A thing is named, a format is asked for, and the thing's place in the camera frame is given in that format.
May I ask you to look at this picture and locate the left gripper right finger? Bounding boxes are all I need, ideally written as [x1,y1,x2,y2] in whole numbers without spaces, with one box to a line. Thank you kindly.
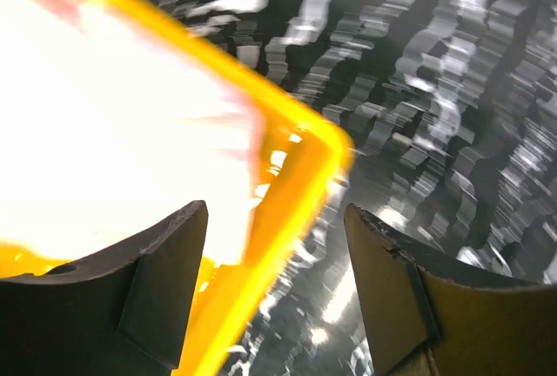
[344,204,556,375]

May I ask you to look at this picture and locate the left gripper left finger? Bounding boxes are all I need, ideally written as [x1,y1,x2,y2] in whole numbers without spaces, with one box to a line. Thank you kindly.
[1,201,208,370]

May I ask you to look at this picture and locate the pink patterned towel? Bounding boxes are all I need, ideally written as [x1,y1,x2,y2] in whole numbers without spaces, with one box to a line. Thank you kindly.
[1,0,263,265]

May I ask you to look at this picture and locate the yellow plastic tray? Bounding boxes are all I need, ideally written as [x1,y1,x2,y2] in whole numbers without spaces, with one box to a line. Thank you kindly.
[0,0,354,376]

